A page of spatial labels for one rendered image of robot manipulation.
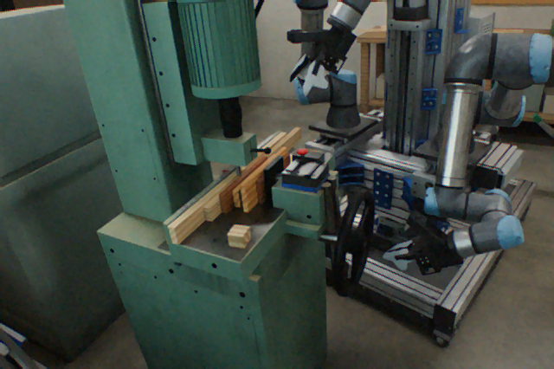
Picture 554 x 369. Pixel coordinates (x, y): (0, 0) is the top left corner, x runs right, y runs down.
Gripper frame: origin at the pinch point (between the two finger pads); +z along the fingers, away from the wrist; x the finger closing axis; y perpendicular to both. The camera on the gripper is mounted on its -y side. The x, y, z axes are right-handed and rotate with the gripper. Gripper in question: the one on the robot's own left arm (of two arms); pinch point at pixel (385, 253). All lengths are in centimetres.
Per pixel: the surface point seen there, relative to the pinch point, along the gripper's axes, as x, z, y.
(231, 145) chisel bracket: -12, 17, -49
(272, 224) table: -20.2, 12.1, -27.4
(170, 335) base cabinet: -31, 68, -6
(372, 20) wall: 328, 72, -61
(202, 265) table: -36, 24, -29
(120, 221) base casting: -23, 63, -46
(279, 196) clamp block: -12.8, 11.4, -31.3
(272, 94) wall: 328, 219, -49
